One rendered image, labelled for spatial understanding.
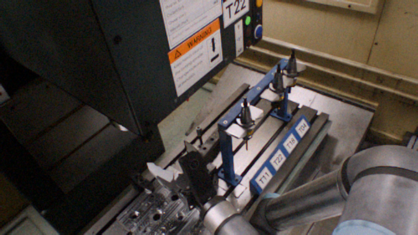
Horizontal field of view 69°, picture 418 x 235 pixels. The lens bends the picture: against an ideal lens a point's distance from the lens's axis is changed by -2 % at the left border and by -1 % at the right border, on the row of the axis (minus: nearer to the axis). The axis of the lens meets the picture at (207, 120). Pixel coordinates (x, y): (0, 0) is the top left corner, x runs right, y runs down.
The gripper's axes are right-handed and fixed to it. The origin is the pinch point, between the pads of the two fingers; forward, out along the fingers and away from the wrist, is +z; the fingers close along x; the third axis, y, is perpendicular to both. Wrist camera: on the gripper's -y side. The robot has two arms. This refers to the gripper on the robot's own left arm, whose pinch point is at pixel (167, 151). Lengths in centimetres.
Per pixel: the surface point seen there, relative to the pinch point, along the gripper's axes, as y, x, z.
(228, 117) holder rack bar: 17.0, 29.6, 12.6
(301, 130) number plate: 46, 66, 7
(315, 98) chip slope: 56, 97, 23
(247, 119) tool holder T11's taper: 15.2, 32.5, 6.1
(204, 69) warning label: -20.2, 13.0, -2.0
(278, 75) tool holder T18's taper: 11, 54, 12
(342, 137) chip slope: 62, 90, -1
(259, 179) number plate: 45, 33, -1
